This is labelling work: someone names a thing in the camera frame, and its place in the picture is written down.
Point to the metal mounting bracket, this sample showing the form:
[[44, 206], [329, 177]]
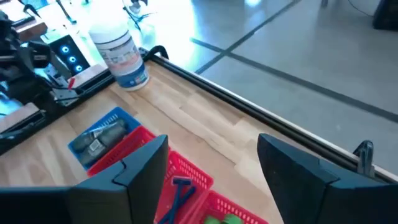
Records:
[[63, 95]]

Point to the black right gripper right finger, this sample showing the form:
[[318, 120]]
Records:
[[326, 199]]

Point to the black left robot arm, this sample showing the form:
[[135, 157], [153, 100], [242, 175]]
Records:
[[18, 71]]

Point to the blue plastic basket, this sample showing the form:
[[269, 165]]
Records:
[[109, 119]]

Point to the green bottle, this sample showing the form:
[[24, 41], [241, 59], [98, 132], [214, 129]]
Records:
[[212, 221], [232, 219]]

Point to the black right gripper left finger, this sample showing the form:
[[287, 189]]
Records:
[[93, 205]]

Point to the white wipes canister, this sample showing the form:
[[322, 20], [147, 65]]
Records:
[[124, 59]]

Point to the red plastic basket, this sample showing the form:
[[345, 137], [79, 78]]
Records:
[[224, 205], [192, 177], [130, 143]]

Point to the black equipment case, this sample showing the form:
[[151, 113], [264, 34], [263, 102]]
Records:
[[387, 15]]

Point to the wooden desk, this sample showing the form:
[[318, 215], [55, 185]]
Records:
[[31, 29]]

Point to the black table clamp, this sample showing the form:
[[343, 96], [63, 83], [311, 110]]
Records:
[[365, 155], [158, 49]]

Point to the computer tower with blue lights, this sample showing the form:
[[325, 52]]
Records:
[[70, 57]]

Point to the grey toiletry tube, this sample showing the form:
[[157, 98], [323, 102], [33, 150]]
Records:
[[81, 141]]

